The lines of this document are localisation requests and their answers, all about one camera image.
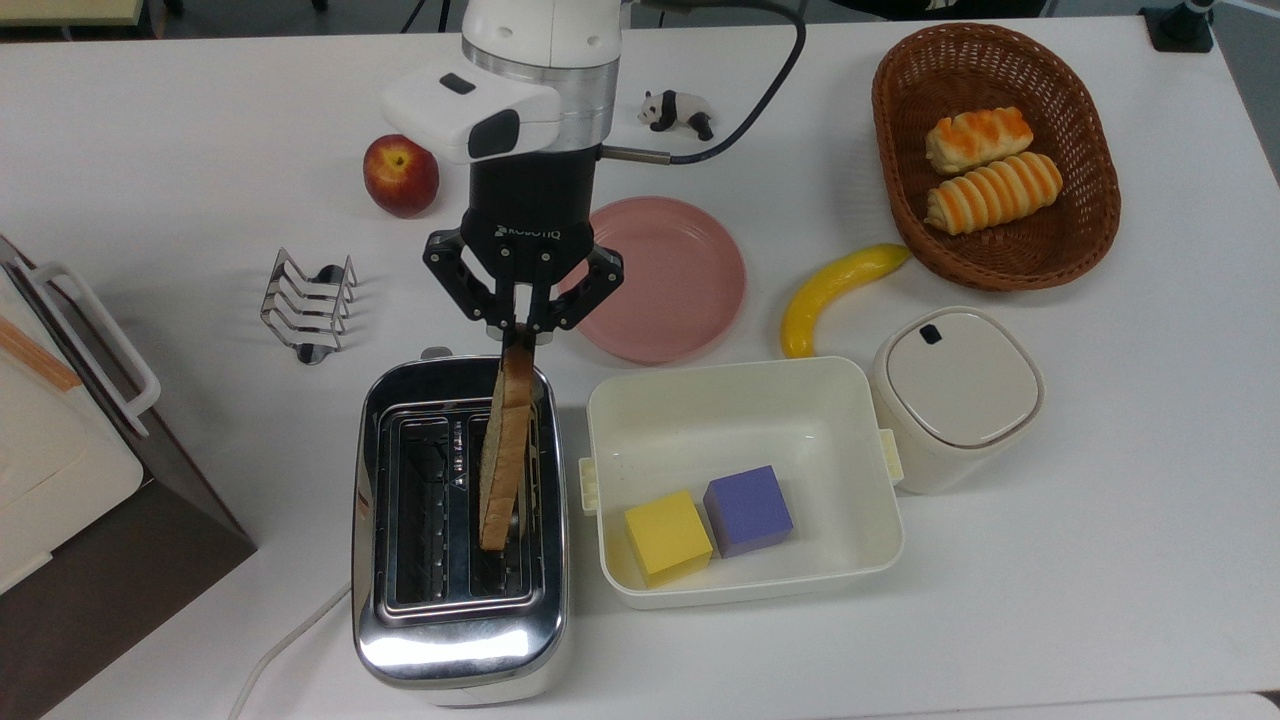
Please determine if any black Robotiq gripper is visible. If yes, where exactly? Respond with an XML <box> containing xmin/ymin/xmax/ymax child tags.
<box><xmin>422</xmin><ymin>148</ymin><xmax>626</xmax><ymax>348</ymax></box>

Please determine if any brown-crusted bread slice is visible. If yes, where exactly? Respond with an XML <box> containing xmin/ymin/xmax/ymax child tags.
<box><xmin>478</xmin><ymin>340</ymin><xmax>538</xmax><ymax>552</ymax></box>

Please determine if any chrome and cream toaster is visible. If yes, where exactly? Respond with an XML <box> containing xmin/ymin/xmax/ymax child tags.
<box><xmin>350</xmin><ymin>347</ymin><xmax>571</xmax><ymax>706</ymax></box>

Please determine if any orange-glazed bread roll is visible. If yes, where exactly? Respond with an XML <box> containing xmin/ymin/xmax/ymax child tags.
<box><xmin>925</xmin><ymin>106</ymin><xmax>1035</xmax><ymax>176</ymax></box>

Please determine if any striped long bread roll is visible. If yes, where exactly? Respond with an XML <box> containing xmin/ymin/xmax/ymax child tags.
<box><xmin>923</xmin><ymin>151</ymin><xmax>1064</xmax><ymax>237</ymax></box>

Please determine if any pink plastic plate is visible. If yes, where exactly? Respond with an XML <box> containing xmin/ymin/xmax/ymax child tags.
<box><xmin>558</xmin><ymin>196</ymin><xmax>747</xmax><ymax>365</ymax></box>

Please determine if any red apple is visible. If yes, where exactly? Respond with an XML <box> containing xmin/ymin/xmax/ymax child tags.
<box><xmin>362</xmin><ymin>134</ymin><xmax>441</xmax><ymax>219</ymax></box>

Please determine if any white open plastic box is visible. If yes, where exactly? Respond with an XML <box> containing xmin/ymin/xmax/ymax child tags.
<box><xmin>578</xmin><ymin>356</ymin><xmax>906</xmax><ymax>611</ymax></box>

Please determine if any panda figurine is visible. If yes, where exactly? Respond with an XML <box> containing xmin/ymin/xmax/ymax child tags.
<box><xmin>638</xmin><ymin>89</ymin><xmax>716</xmax><ymax>142</ymax></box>

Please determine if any yellow foam cube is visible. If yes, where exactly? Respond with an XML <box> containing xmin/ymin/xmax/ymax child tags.
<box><xmin>624</xmin><ymin>489</ymin><xmax>714</xmax><ymax>589</ymax></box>

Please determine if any yellow toy banana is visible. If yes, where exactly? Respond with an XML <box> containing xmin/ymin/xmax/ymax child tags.
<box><xmin>780</xmin><ymin>243</ymin><xmax>912</xmax><ymax>359</ymax></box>

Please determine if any purple foam cube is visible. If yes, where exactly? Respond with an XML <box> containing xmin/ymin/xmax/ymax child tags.
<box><xmin>703</xmin><ymin>464</ymin><xmax>795</xmax><ymax>559</ymax></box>

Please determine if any cream lidded canister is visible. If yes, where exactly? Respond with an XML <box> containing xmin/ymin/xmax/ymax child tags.
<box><xmin>870</xmin><ymin>306</ymin><xmax>1047</xmax><ymax>495</ymax></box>

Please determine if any brown wicker basket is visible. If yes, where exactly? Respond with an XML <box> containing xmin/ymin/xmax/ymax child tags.
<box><xmin>871</xmin><ymin>22</ymin><xmax>1122</xmax><ymax>293</ymax></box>

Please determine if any cream countertop oven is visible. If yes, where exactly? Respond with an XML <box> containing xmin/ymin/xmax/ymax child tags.
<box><xmin>0</xmin><ymin>235</ymin><xmax>258</xmax><ymax>720</ymax></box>

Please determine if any pale yellow board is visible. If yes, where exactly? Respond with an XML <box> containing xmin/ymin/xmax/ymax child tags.
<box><xmin>0</xmin><ymin>0</ymin><xmax>147</xmax><ymax>29</ymax></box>

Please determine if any metal wire toast rack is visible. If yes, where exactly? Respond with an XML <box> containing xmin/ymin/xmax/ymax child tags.
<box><xmin>260</xmin><ymin>247</ymin><xmax>359</xmax><ymax>366</ymax></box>

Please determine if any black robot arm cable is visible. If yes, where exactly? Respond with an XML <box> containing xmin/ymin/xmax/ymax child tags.
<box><xmin>600</xmin><ymin>0</ymin><xmax>808</xmax><ymax>167</ymax></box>

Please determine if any white toaster power cable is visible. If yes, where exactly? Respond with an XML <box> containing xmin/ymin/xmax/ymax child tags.
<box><xmin>228</xmin><ymin>583</ymin><xmax>354</xmax><ymax>720</ymax></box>

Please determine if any black camera stand base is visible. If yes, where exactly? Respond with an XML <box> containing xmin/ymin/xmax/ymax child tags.
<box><xmin>1140</xmin><ymin>0</ymin><xmax>1217</xmax><ymax>54</ymax></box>

